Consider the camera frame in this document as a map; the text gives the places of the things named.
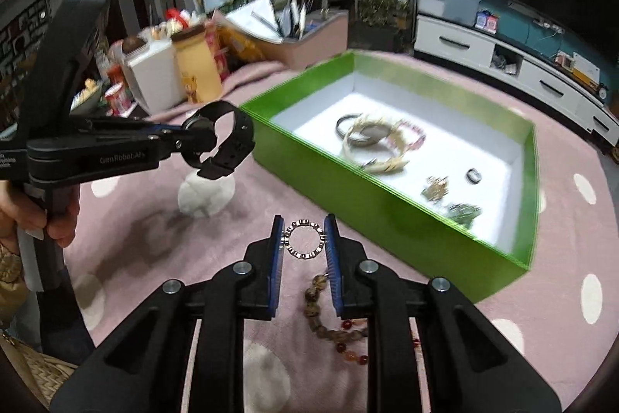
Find bunch of pens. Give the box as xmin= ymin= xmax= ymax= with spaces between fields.
xmin=280 ymin=0 xmax=316 ymax=39

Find red bead bracelet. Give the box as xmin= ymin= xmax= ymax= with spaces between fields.
xmin=336 ymin=319 xmax=421 ymax=366

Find pink pen holder box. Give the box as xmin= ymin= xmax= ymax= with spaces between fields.
xmin=215 ymin=9 xmax=349 ymax=70

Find gold flower brooch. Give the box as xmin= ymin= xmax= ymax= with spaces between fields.
xmin=422 ymin=176 xmax=451 ymax=201

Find brown bead bracelet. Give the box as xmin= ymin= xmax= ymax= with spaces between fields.
xmin=304 ymin=275 xmax=369 ymax=346

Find orange snack packet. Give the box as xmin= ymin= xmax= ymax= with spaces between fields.
xmin=226 ymin=26 xmax=268 ymax=62

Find white drawer organizer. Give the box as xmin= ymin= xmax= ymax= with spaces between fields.
xmin=121 ymin=40 xmax=187 ymax=117

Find clear storage box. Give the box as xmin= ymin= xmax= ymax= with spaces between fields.
xmin=416 ymin=0 xmax=483 ymax=27

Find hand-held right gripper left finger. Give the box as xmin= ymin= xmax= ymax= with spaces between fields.
xmin=51 ymin=214 xmax=286 ymax=413

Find small blue red box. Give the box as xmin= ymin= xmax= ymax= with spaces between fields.
xmin=475 ymin=9 xmax=500 ymax=34

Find silver bangle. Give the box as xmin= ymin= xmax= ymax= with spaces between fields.
xmin=336 ymin=113 xmax=393 ymax=147

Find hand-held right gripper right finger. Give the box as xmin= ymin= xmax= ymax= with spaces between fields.
xmin=324 ymin=214 xmax=564 ymax=413

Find white tv cabinet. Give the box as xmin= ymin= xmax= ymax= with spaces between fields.
xmin=413 ymin=14 xmax=619 ymax=147

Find pink bead bracelet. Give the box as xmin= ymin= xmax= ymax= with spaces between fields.
xmin=394 ymin=119 xmax=427 ymax=151

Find black wristwatch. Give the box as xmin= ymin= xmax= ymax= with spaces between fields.
xmin=181 ymin=100 xmax=255 ymax=180

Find cream wristwatch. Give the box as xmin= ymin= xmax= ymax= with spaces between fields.
xmin=343 ymin=113 xmax=413 ymax=175

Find green cardboard box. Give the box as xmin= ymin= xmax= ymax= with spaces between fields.
xmin=240 ymin=50 xmax=539 ymax=303

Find pink polka-dot tablecloth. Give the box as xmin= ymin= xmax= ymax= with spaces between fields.
xmin=63 ymin=55 xmax=619 ymax=413

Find red snack can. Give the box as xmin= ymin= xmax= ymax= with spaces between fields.
xmin=105 ymin=83 xmax=133 ymax=117

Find woven straw bag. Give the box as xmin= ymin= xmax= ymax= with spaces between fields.
xmin=0 ymin=330 xmax=79 ymax=410

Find desk calendar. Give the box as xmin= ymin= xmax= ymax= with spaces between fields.
xmin=573 ymin=52 xmax=603 ymax=85

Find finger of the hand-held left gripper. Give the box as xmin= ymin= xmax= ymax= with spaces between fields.
xmin=145 ymin=129 xmax=219 ymax=163
xmin=70 ymin=116 xmax=193 ymax=139

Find person's left hand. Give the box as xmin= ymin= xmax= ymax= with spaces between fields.
xmin=0 ymin=181 xmax=81 ymax=250

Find yellow bear bottle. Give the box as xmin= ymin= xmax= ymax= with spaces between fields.
xmin=171 ymin=26 xmax=224 ymax=105

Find small crystal ring bracelet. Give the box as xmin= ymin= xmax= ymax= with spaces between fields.
xmin=284 ymin=219 xmax=324 ymax=259

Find potted green plants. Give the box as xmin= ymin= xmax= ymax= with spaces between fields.
xmin=355 ymin=0 xmax=415 ymax=51

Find white papers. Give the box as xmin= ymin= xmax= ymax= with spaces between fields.
xmin=227 ymin=0 xmax=284 ymax=39

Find silver chain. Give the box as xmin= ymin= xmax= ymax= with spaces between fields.
xmin=447 ymin=202 xmax=482 ymax=228

